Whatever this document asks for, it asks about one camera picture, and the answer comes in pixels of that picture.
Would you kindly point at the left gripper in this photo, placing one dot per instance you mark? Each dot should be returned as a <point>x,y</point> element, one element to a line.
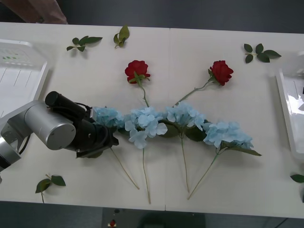
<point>107,143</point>

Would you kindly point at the pale blue flower with stem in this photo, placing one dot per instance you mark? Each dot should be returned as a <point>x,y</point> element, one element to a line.
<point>183,116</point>
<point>142,123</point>
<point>225,135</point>
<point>109,116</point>

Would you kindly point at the red rose with short stem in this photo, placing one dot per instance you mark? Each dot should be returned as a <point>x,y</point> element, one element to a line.
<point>136,69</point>

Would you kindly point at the red rose with long stem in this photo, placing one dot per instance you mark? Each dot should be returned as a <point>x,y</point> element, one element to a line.
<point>222,70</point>

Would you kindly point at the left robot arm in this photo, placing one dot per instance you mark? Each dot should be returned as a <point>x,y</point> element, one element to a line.
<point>47,126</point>

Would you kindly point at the green twig with two leaves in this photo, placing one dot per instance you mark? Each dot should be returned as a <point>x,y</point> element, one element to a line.
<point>58,180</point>

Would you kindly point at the small red knob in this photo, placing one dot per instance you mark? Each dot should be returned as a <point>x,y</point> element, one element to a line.
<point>112,223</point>

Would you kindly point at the green twig with several leaves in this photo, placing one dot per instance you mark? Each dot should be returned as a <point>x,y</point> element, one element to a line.
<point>89,40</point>
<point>263,57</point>

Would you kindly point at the shallow white box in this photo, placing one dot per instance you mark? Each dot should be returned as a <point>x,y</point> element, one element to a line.
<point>23,78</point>
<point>292,114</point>

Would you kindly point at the light green leaf twig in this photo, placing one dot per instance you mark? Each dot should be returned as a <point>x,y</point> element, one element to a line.
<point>124,33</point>

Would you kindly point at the person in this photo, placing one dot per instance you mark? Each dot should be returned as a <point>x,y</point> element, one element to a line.
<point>42,10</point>

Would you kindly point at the single green leaf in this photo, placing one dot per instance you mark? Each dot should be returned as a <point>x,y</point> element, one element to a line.
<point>298,178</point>

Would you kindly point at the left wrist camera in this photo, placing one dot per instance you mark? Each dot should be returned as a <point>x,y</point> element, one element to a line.
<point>94,114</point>

